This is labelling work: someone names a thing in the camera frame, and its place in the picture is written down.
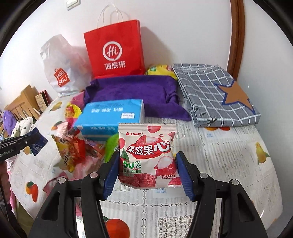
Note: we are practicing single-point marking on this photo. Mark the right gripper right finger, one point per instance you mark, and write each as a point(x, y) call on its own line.
point(218, 201)

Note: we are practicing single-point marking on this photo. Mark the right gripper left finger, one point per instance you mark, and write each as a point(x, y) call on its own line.
point(58, 214)

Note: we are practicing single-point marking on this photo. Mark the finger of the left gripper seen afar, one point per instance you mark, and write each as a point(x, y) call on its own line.
point(12, 146)

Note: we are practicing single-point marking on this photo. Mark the red foil snack packet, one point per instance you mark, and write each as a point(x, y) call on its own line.
point(77, 150)

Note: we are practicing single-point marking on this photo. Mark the pink yellow snack packet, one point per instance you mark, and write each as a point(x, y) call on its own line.
point(72, 112)

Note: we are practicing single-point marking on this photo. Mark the lychee gummy snack packet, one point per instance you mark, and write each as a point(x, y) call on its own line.
point(146, 158)

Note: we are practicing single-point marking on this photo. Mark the wooden chair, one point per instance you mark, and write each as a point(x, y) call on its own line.
point(25, 104)

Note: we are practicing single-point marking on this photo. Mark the decorated brown box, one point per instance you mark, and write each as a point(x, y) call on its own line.
point(43, 100)

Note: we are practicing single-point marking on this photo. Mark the fruit print tablecloth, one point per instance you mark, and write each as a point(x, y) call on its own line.
point(167, 212)

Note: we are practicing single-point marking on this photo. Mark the blue tissue pack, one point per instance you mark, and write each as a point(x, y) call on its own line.
point(100, 120)

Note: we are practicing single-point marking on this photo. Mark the green snack packet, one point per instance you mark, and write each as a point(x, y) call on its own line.
point(112, 144)

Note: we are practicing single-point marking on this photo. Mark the white Miniso plastic bag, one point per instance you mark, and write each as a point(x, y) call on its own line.
point(65, 69)

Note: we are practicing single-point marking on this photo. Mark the grey checkered folded cloth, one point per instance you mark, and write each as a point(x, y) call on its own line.
point(213, 97)

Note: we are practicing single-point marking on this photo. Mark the red paper bag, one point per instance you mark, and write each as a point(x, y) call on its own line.
point(115, 49)

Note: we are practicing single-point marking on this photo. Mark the purple towel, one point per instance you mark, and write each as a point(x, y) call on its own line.
point(158, 93)

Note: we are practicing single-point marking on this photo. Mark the yellow snack bag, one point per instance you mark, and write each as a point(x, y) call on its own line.
point(161, 69)

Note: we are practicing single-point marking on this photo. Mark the white wall switch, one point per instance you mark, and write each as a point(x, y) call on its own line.
point(70, 4)

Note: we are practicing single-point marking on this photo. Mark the brown wooden door frame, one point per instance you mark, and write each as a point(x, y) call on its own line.
point(237, 37)

